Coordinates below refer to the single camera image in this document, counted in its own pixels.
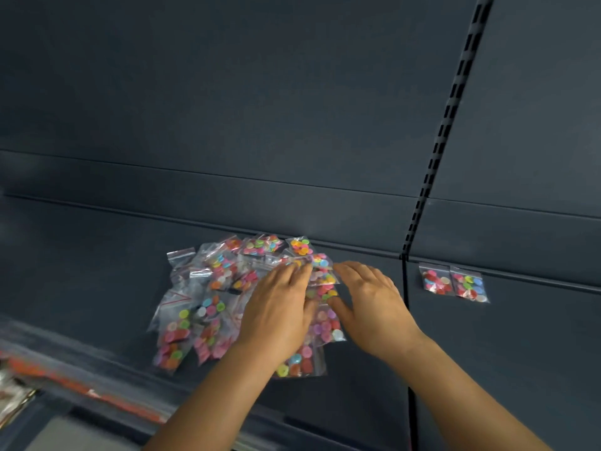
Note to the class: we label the clear plastic button bag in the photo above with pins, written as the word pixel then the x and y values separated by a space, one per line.
pixel 436 282
pixel 469 286

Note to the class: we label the person's right hand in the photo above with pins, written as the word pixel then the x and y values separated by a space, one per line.
pixel 375 314

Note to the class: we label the person's left hand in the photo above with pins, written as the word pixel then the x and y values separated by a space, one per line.
pixel 277 314

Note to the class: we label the red white snack packet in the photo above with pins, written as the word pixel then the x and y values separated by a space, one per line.
pixel 11 399

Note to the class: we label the pile of transparent button bags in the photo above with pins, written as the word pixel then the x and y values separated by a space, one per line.
pixel 220 272

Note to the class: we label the person's left forearm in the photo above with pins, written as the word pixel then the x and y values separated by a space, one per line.
pixel 211 408

